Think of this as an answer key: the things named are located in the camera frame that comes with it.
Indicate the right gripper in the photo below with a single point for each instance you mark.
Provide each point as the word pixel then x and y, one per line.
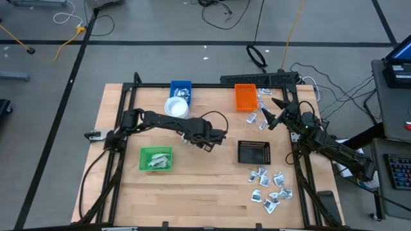
pixel 293 113

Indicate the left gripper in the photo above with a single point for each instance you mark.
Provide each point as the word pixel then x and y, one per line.
pixel 199 138

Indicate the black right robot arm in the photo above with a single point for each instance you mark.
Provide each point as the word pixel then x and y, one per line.
pixel 337 150

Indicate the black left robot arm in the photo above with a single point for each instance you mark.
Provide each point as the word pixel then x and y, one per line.
pixel 160 120

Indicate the orange plastic basket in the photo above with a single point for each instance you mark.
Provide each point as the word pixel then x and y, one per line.
pixel 246 97

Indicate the Lysol wipes canister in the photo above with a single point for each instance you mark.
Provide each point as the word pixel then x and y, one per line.
pixel 176 107

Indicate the black perforated strip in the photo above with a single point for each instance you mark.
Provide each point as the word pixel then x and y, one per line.
pixel 250 78

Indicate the black plastic basket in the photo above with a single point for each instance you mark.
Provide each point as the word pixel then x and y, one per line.
pixel 253 153

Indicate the blue plastic basket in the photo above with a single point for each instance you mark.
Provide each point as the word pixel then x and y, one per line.
pixel 173 84

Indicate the green plastic basket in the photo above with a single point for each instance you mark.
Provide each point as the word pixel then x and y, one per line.
pixel 144 163

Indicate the black cart leg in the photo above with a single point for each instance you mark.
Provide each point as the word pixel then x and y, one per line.
pixel 369 133

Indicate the black tablet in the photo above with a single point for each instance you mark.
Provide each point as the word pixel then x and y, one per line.
pixel 327 202

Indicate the grey cart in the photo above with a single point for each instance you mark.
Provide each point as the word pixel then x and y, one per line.
pixel 391 109

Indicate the black laptop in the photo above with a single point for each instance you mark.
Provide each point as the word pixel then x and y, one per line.
pixel 399 72

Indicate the red button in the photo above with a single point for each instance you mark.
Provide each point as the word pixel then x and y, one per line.
pixel 408 125

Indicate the black keyboard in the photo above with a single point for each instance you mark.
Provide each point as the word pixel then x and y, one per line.
pixel 399 171

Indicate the black caster wheel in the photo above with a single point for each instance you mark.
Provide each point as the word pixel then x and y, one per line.
pixel 375 217

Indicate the grey desk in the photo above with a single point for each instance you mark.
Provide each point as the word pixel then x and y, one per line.
pixel 390 205

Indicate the black round floor plug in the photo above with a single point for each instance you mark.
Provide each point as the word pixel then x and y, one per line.
pixel 31 50

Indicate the grey floor base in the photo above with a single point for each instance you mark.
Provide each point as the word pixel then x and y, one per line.
pixel 38 2
pixel 14 76

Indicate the black chair base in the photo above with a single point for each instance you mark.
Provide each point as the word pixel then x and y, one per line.
pixel 4 107

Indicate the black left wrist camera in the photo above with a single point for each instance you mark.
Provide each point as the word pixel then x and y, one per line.
pixel 218 133

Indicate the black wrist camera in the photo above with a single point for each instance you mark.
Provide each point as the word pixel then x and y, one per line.
pixel 308 122
pixel 218 133

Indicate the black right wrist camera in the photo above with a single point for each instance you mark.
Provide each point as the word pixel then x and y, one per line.
pixel 308 122

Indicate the metal clamp bracket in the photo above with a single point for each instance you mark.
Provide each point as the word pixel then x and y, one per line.
pixel 94 136

